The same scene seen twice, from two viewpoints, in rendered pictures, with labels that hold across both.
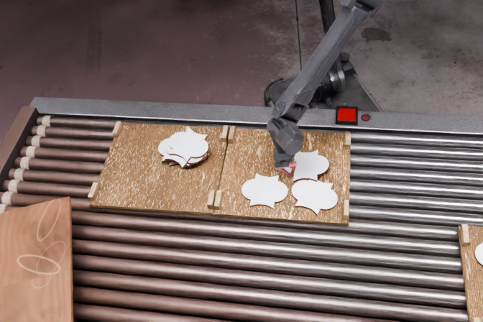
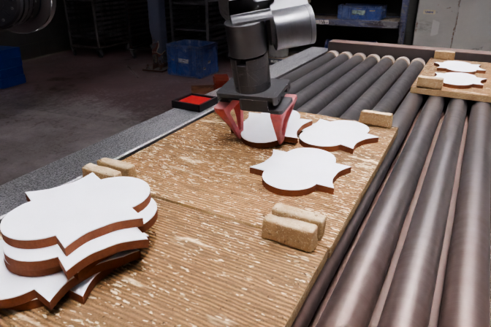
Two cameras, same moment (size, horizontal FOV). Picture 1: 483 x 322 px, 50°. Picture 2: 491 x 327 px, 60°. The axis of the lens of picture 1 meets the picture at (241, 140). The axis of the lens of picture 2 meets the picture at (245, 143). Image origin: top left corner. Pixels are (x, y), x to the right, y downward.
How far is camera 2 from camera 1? 149 cm
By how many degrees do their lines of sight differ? 65
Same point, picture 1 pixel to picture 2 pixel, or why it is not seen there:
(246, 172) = (232, 182)
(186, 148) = (93, 209)
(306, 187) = (318, 134)
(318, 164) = not seen: hidden behind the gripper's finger
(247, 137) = (142, 164)
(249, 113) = (75, 162)
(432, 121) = not seen: hidden behind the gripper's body
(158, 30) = not seen: outside the picture
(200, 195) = (253, 258)
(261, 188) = (294, 168)
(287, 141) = (306, 8)
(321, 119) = (179, 117)
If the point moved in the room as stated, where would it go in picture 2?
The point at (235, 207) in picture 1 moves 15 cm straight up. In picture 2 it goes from (324, 212) to (334, 91)
